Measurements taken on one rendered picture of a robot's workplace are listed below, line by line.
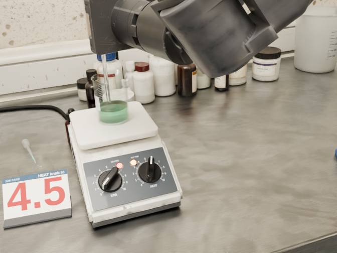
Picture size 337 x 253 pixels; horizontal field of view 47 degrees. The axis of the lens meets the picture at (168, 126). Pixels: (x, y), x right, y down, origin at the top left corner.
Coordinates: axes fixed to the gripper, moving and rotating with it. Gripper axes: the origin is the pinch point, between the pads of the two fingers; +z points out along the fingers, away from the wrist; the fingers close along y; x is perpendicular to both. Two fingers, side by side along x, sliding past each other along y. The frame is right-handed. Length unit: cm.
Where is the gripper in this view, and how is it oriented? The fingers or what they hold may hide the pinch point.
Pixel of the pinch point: (98, 9)
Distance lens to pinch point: 54.5
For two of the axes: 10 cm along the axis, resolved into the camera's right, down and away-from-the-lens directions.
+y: -8.2, 2.9, -5.0
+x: 0.4, 8.9, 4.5
